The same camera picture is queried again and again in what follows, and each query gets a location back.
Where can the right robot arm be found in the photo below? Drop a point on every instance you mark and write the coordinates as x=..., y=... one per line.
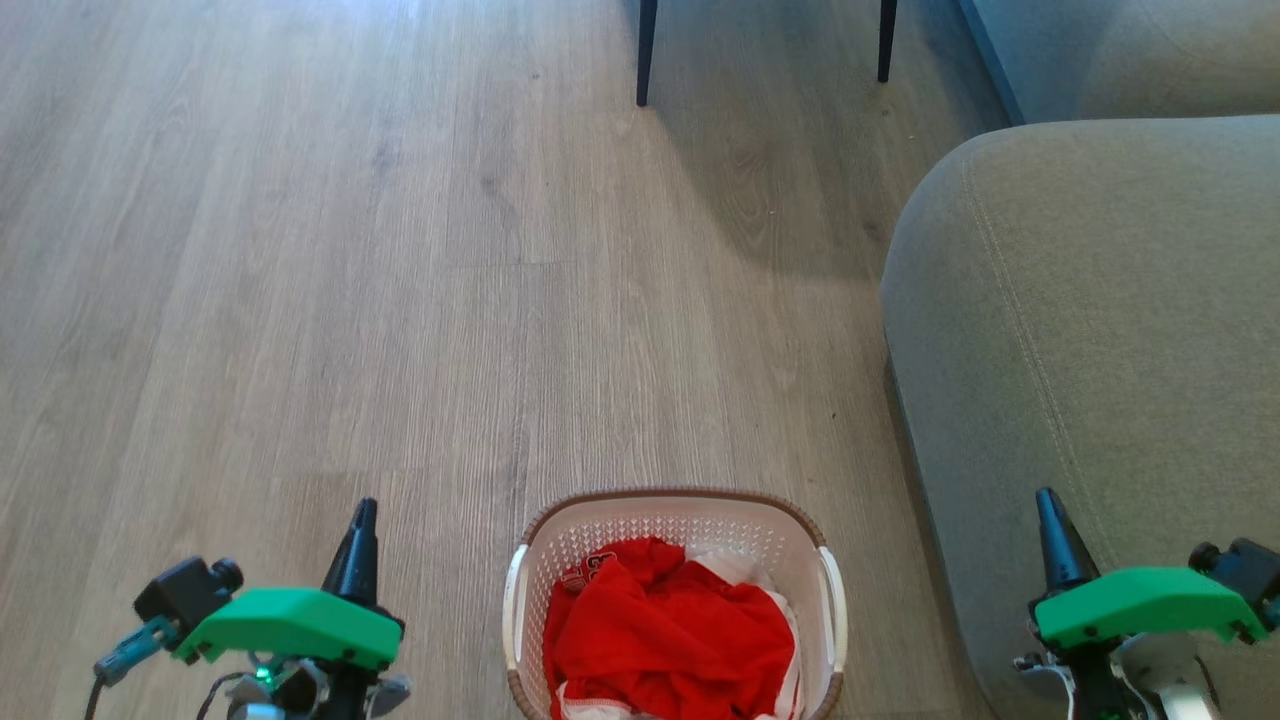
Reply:
x=1160, y=670

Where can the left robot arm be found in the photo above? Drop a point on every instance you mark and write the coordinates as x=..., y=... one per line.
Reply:
x=300, y=695

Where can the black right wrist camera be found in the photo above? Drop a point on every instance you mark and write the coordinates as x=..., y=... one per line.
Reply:
x=1245, y=570

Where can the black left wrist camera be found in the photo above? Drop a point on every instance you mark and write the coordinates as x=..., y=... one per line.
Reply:
x=185, y=592

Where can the cream perforated laundry basket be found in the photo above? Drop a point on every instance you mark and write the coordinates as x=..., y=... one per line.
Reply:
x=680, y=520

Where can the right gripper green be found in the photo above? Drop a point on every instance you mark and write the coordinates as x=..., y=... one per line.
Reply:
x=1140, y=600

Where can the white garment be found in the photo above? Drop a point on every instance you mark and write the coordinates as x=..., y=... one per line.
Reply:
x=735, y=567

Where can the black table legs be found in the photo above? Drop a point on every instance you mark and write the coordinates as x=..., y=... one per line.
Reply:
x=646, y=50

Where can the red jersey garment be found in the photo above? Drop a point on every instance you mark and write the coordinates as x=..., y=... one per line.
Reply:
x=670, y=640

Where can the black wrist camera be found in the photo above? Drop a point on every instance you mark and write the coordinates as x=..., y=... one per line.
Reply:
x=185, y=592
x=1245, y=570

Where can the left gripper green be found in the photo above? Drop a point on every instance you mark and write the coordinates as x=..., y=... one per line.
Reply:
x=295, y=622

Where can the grey fabric sofa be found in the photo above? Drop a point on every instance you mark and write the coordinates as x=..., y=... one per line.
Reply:
x=1080, y=350

